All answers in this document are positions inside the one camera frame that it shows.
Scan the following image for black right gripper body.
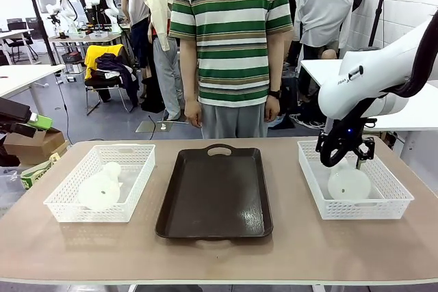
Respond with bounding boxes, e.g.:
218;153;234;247
336;120;369;152

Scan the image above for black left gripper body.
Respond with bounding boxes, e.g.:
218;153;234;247
0;96;32;124

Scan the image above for translucent white conical flask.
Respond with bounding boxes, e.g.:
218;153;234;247
327;157;372;200
77;161;123;211

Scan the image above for person's left forearm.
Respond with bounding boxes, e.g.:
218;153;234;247
266;31;285;92

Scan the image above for person's right forearm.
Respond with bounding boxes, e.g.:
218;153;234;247
179;36;200;101

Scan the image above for person's left hand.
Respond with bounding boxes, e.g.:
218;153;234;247
263;96;282;123

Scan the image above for person's right hand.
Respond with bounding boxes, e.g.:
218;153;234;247
184;98;203;129

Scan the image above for brown cardboard box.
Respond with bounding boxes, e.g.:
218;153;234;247
2;127;69;166

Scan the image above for white perforated plastic basket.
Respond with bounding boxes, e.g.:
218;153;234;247
43;144;157;224
296;139;415;221

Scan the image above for green and white carton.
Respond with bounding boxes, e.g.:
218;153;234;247
19;153;62;192

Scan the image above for metal chair with clothes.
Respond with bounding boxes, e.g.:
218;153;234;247
83;44;140;116

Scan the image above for black office chair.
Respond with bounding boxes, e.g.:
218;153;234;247
5;17;39;64

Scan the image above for yellow garment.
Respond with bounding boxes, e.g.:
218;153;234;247
83;44;125;81

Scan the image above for black tripod stand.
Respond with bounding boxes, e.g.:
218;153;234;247
26;0;58;66
367;0;394;50

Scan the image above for dark navy garment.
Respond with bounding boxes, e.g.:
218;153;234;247
94;53;140;105

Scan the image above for background work table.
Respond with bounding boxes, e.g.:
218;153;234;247
47;29;131;54

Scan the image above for metal floor plate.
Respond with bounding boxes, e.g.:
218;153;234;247
135;120;176;134

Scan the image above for dark brown serving tray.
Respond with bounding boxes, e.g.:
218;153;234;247
155;144;274;240

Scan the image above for person in striped shirt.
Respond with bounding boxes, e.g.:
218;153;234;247
169;0;295;140

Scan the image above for mannequin with white dress shirt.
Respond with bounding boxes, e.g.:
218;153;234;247
294;0;354;61

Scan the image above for mannequin with cream shirt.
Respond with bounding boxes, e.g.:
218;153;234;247
143;0;184;122

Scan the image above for mannequin with white tank top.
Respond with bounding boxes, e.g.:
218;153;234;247
120;0;153;81

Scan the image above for white floor cables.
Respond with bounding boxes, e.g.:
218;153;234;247
289;111;330;131

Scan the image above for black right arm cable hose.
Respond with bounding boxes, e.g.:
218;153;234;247
319;10;438;169

